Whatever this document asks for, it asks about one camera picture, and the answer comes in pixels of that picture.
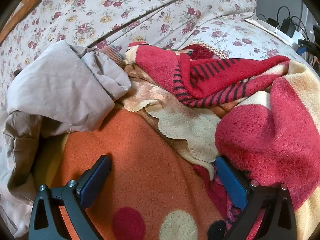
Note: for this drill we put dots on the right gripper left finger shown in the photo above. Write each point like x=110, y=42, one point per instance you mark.
x=46, y=221

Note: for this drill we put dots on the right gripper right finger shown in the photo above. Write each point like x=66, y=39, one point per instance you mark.
x=250, y=197

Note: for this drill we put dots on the grey beige jacket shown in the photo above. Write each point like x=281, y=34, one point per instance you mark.
x=66, y=89

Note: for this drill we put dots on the orange red fleece blanket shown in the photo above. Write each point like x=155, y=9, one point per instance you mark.
x=163, y=184

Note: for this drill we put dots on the black power adapter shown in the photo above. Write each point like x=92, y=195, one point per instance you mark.
x=288, y=27

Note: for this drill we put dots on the orange checkered pillow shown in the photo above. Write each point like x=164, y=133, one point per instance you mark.
x=22, y=10

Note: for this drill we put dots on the floral quilt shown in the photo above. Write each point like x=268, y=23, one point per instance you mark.
x=222, y=24

